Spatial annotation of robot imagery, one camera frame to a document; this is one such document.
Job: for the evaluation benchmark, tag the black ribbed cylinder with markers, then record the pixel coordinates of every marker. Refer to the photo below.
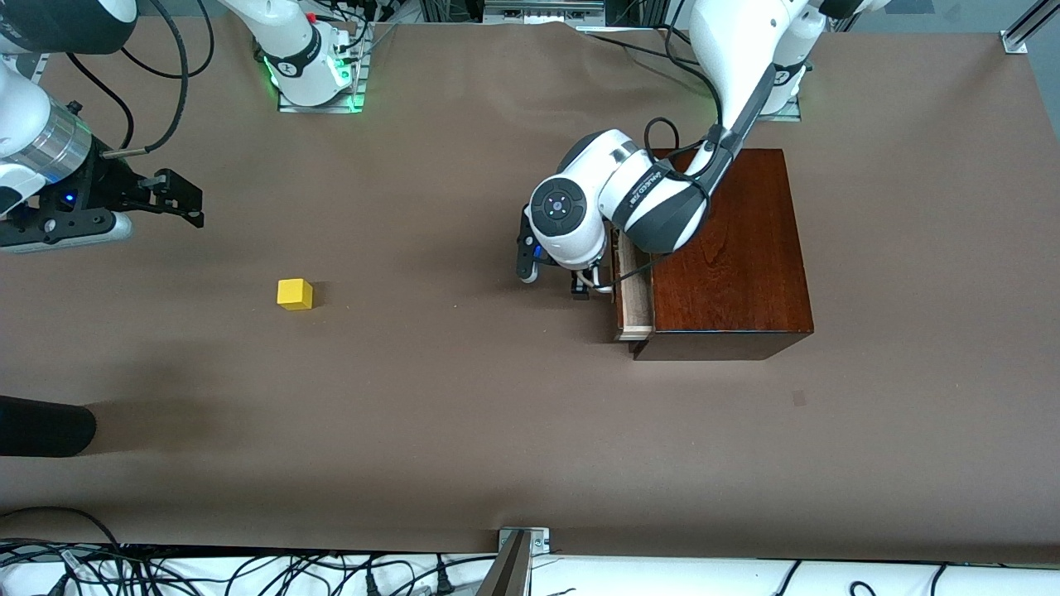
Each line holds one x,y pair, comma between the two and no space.
41,426

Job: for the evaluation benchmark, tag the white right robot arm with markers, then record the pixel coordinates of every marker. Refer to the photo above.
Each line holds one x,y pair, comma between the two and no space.
290,41

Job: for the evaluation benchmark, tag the aluminium frame rack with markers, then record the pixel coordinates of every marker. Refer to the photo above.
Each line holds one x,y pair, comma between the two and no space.
654,10

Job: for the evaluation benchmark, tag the silver mounting bracket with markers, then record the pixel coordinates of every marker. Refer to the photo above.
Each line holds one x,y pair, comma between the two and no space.
538,540

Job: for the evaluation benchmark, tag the yellow cube block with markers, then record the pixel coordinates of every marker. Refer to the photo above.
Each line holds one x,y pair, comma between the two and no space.
294,294

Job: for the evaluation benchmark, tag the dark brown wooden cabinet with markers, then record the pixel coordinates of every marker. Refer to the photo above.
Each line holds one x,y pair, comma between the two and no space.
737,273

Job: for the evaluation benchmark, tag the dark angled camera pole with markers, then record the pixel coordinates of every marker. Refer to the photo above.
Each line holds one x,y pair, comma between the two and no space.
507,575

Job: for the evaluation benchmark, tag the perforated aluminium rail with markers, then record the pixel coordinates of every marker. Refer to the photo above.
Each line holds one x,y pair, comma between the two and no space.
40,66

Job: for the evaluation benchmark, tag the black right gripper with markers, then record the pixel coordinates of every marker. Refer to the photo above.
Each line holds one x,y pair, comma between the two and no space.
114,184

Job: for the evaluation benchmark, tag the aluminium corner strut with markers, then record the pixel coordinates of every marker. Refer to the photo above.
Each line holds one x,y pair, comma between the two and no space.
1027,29

